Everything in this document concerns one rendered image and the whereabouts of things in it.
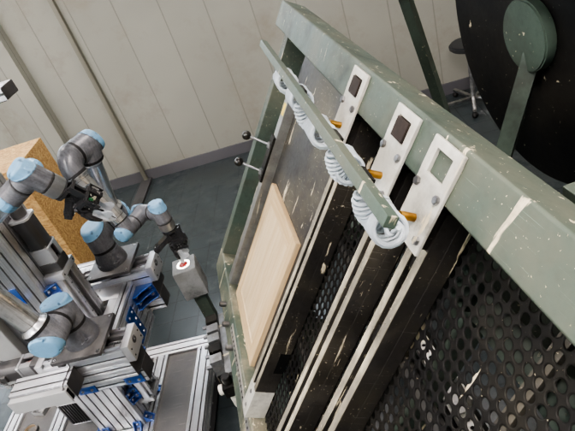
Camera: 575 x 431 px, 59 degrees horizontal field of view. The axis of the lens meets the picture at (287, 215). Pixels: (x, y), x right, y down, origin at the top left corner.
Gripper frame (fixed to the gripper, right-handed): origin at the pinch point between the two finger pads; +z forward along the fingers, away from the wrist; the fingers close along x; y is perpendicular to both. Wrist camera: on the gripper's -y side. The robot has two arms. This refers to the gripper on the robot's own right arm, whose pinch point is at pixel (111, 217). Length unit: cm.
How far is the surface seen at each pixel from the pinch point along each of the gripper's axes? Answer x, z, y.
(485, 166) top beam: -55, -13, 121
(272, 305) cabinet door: -26, 51, 28
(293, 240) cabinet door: -12, 39, 47
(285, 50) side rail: 71, 32, 56
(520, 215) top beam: -65, -14, 123
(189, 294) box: 13, 76, -46
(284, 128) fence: 39, 39, 47
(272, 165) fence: 33, 47, 34
